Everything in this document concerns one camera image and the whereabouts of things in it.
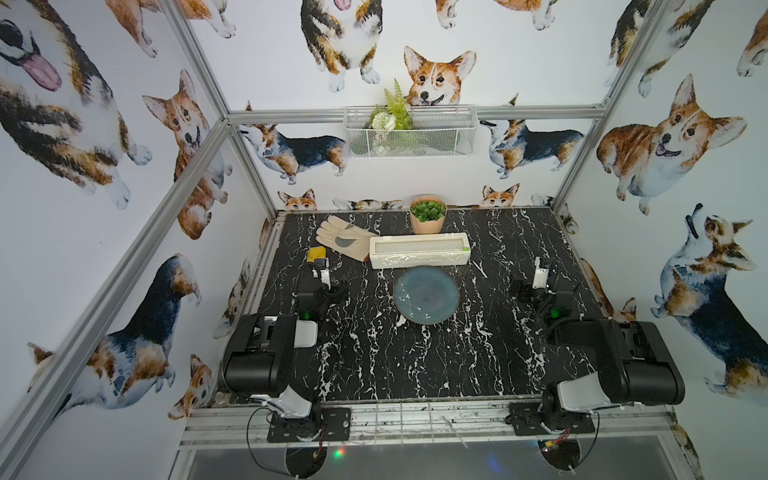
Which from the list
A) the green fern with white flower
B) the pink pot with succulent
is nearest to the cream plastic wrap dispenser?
the pink pot with succulent

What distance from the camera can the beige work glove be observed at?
1.11 meters

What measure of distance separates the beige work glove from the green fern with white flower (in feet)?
1.13

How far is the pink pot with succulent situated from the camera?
1.03 meters

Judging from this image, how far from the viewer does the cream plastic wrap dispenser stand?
3.27 feet

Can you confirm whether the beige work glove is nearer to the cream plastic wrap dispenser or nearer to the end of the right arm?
the cream plastic wrap dispenser

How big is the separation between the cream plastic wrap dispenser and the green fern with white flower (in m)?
0.31

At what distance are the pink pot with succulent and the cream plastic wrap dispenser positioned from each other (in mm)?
29

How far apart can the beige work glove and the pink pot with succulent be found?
170 millimetres

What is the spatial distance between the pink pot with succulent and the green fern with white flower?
243mm

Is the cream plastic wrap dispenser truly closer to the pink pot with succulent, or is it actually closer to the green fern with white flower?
the pink pot with succulent
